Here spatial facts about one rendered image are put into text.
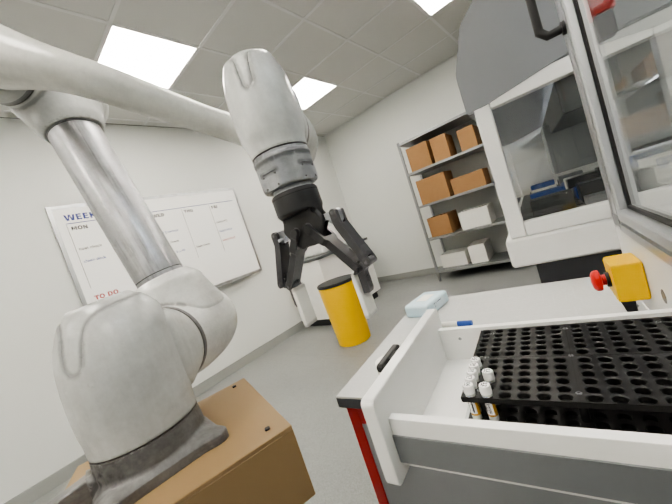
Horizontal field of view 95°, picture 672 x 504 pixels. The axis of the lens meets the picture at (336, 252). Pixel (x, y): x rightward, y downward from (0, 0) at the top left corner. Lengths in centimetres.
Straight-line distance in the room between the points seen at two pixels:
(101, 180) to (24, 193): 269
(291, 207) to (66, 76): 42
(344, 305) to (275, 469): 255
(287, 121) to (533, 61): 92
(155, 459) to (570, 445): 50
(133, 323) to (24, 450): 286
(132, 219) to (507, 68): 114
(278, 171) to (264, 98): 10
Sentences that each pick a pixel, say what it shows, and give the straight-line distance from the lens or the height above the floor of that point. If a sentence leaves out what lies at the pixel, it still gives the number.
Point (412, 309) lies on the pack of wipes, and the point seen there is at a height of 79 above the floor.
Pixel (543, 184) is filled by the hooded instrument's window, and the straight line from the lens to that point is 124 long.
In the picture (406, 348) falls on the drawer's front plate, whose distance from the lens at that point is 49.
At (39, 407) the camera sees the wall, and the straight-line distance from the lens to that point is 334.
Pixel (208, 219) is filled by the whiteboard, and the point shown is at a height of 171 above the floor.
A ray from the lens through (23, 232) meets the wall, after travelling 341.
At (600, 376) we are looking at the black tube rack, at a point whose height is 90.
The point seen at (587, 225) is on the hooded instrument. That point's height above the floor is 90.
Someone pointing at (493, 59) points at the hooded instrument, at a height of 149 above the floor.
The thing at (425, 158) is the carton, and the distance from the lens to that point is 443.
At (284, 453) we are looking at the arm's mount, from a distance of 54.
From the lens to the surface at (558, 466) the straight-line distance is 39.
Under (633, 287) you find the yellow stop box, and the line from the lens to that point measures 76.
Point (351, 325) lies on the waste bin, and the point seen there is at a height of 21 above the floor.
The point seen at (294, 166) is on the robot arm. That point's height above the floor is 123.
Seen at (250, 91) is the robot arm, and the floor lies 135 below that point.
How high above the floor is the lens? 113
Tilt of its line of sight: 4 degrees down
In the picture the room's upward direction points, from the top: 18 degrees counter-clockwise
